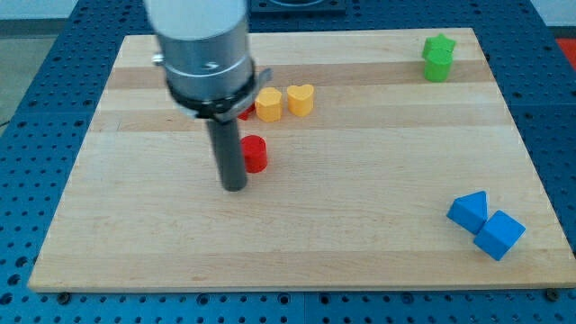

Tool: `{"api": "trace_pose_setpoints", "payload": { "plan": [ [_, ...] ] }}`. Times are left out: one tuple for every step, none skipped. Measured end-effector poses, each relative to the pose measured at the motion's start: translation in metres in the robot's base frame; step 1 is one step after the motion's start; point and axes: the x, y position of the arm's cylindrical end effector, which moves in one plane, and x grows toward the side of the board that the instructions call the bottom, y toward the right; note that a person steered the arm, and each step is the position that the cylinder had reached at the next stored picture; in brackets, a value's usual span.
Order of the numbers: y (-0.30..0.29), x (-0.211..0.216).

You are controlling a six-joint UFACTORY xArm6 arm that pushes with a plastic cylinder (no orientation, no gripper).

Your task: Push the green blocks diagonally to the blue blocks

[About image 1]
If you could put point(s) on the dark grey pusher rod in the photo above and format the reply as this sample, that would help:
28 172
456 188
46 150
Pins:
227 150

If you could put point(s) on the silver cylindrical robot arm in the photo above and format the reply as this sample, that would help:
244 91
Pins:
210 73

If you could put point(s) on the red star block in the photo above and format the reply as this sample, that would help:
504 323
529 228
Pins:
244 116

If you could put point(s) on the red cylinder block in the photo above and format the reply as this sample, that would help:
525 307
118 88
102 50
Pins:
254 153

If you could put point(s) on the yellow hexagon block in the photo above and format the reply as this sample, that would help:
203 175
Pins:
269 105

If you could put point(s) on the yellow heart block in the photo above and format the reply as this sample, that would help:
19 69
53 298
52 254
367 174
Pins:
300 99

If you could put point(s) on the wooden board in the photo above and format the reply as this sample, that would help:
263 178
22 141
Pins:
354 196

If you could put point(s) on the green cylinder block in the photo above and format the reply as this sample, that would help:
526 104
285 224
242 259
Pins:
438 64

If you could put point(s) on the green star block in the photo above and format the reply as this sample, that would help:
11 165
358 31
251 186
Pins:
439 42

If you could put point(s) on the blue triangle block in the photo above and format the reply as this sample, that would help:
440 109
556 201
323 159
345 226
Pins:
470 211

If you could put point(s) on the blue cube block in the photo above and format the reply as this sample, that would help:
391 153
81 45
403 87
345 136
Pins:
499 235

